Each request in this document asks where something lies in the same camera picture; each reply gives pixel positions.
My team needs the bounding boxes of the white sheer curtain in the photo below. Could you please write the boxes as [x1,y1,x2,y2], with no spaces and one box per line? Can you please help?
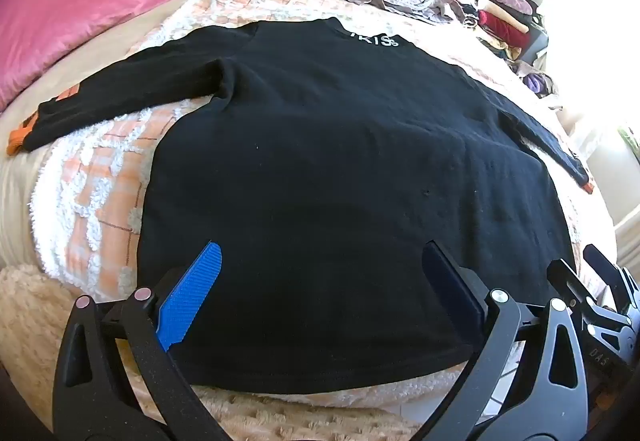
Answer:
[540,0,640,172]

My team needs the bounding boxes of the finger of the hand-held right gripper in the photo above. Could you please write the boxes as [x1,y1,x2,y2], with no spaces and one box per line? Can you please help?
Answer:
[547,260,633,357]
[582,244,640,322]

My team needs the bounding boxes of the black long-sleeve sweater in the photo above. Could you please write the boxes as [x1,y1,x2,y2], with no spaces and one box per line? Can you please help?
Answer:
[7,18,596,394]

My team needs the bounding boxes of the orange and white tufted blanket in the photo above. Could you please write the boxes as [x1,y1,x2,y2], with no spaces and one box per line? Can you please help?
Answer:
[30,0,586,312]

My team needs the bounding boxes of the cream fluffy blanket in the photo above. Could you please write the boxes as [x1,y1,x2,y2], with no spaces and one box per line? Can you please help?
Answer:
[0,263,416,441]

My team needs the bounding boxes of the pink duvet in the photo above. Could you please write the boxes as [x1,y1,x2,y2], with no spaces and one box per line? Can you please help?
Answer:
[0,0,266,112]

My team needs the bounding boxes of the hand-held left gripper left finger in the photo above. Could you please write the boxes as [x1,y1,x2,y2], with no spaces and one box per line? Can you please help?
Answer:
[52,242,226,441]

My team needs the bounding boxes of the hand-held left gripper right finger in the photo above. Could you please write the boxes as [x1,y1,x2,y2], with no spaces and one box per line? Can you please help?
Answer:
[422,241,591,441]

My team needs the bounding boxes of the pile of assorted clothes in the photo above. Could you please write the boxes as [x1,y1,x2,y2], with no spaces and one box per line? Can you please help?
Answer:
[417,0,561,102]

